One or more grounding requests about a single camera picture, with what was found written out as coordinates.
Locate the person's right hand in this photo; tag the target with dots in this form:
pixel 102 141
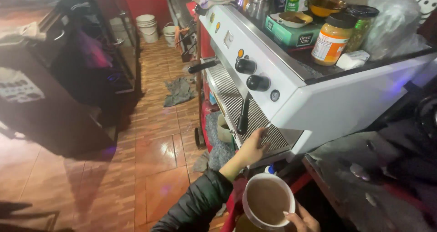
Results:
pixel 305 223

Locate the person's left hand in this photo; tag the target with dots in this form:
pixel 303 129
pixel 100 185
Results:
pixel 249 152

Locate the person's left fingers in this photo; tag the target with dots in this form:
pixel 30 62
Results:
pixel 262 140

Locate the white cup of brown drink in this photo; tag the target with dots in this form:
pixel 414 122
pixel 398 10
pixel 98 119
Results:
pixel 268 201

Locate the blue capped bottle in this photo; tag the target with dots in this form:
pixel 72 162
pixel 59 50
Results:
pixel 269 169

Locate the white mug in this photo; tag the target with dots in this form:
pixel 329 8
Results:
pixel 223 130

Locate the grey fuzzy cloth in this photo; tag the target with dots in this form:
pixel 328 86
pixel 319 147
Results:
pixel 218 146

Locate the black round knob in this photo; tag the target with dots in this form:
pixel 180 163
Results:
pixel 258 83
pixel 245 66

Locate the white espresso machine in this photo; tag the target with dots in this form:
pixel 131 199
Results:
pixel 327 99

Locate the grey floor rag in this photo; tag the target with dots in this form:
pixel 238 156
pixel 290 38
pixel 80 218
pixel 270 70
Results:
pixel 178 91

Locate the green cardboard box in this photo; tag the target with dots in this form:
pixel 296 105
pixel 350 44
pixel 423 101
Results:
pixel 290 36

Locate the small white packet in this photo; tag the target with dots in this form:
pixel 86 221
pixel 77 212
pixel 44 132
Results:
pixel 352 60

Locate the orange label spread jar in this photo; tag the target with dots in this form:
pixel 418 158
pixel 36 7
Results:
pixel 332 41

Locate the small cream bowl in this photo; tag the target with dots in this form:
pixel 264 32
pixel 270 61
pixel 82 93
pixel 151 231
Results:
pixel 295 19

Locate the metal milk pitcher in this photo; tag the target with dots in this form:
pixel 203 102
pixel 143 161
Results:
pixel 258 7

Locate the yellow bowl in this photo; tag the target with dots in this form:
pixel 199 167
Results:
pixel 324 6

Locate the green jar with black lid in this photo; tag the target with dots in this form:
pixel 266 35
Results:
pixel 361 29

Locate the stack of white buckets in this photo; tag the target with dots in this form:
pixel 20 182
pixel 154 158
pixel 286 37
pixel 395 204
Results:
pixel 147 28

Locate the black appliance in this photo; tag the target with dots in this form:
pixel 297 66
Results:
pixel 423 122

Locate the clear plastic bag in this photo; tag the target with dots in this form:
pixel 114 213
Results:
pixel 392 24

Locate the dark display counter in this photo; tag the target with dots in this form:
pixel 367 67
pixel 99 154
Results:
pixel 58 88

